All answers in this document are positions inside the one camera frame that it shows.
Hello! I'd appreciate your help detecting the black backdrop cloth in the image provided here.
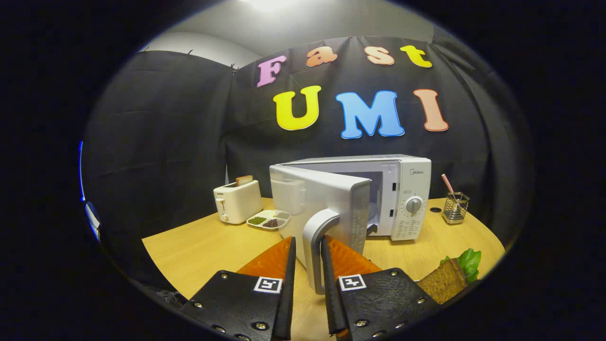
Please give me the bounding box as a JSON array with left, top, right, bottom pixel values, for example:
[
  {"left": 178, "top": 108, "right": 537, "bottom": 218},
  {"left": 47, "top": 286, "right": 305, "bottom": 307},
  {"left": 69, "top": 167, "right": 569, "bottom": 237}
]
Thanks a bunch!
[{"left": 80, "top": 36, "right": 535, "bottom": 294}]

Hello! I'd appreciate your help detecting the cream toaster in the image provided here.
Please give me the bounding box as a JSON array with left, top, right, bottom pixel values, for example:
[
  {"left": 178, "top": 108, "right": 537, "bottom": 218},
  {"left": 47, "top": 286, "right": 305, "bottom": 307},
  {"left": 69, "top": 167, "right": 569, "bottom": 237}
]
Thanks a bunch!
[{"left": 213, "top": 179, "right": 263, "bottom": 224}]

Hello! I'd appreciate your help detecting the brown bread lettuce sandwich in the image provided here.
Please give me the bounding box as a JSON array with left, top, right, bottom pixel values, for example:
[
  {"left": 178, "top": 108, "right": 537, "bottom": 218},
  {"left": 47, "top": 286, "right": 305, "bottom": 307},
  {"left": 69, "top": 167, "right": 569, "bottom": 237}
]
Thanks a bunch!
[{"left": 417, "top": 248, "right": 482, "bottom": 305}]

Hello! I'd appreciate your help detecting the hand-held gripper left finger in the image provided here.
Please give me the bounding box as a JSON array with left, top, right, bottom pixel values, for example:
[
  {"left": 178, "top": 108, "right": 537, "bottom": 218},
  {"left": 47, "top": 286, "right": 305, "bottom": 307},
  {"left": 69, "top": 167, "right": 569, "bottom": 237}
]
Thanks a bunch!
[{"left": 180, "top": 236, "right": 297, "bottom": 341}]

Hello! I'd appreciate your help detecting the white microwave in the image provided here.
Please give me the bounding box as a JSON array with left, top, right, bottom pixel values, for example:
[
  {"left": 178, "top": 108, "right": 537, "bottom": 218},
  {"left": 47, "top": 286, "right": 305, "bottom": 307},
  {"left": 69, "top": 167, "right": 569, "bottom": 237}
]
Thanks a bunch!
[{"left": 269, "top": 154, "right": 432, "bottom": 295}]

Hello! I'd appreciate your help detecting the metal mesh cup holder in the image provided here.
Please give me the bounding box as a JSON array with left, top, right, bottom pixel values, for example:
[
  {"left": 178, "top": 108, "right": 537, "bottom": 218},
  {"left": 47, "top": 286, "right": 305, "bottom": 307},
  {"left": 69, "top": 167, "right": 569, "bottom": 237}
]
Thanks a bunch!
[{"left": 443, "top": 192, "right": 470, "bottom": 224}]

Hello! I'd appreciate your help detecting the divided plate of beans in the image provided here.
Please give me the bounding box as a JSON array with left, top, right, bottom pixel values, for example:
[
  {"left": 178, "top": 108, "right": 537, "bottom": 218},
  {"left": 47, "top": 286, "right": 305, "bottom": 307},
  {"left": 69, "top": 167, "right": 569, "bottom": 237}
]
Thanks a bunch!
[{"left": 246, "top": 209, "right": 292, "bottom": 231}]

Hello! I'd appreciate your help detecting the red striped straw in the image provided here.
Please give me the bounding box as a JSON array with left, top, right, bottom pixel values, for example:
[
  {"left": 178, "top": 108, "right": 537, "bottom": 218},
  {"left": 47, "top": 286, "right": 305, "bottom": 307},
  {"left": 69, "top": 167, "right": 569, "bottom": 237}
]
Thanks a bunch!
[{"left": 441, "top": 173, "right": 457, "bottom": 199}]

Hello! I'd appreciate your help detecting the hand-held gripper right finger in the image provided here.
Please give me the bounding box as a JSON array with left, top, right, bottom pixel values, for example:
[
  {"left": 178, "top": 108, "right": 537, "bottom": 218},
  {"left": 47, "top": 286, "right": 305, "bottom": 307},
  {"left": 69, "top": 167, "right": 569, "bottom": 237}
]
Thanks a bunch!
[{"left": 321, "top": 235, "right": 443, "bottom": 341}]

